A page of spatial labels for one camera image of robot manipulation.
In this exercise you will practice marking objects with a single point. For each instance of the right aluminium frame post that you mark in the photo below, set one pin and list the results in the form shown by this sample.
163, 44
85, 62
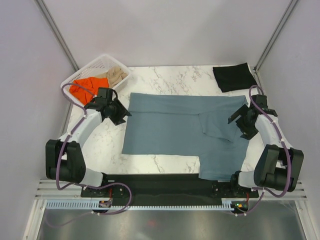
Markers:
276, 33

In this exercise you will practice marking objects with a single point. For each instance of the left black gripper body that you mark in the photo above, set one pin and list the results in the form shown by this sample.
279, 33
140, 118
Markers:
115, 110

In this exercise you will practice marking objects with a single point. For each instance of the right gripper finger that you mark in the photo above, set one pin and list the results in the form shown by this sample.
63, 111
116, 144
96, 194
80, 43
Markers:
248, 135
241, 112

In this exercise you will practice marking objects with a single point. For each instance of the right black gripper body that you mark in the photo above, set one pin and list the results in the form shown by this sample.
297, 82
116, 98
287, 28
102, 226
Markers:
245, 125

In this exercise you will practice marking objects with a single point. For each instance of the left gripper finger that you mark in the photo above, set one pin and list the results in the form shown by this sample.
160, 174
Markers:
122, 110
117, 120

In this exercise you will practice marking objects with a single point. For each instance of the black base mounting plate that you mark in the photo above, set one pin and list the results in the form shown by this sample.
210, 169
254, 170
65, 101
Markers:
166, 189

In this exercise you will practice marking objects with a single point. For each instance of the left aluminium frame post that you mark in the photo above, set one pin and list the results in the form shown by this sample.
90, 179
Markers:
57, 33

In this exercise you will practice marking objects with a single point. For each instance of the white slotted cable duct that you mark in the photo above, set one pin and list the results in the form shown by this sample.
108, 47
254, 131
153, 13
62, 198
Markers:
98, 205

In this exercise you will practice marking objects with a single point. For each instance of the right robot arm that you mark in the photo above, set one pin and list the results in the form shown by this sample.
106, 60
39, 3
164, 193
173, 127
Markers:
279, 165

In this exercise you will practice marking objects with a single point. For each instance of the folded black t shirt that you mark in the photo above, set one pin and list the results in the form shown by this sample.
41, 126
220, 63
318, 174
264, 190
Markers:
234, 77

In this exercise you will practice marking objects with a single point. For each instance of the beige t shirt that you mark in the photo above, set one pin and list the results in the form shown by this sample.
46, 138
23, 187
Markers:
114, 75

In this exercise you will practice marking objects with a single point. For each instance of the blue t shirt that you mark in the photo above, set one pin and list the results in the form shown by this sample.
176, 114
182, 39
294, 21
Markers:
186, 125

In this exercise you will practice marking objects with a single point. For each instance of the white plastic laundry basket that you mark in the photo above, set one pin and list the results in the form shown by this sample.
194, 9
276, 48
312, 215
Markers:
104, 71

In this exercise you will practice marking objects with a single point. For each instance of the orange t shirt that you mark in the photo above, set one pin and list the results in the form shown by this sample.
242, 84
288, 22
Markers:
86, 88

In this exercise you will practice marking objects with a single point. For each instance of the aluminium frame post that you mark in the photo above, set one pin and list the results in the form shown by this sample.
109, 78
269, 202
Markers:
57, 33
276, 33

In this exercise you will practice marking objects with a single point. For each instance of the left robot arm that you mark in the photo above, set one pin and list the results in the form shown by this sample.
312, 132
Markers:
64, 160

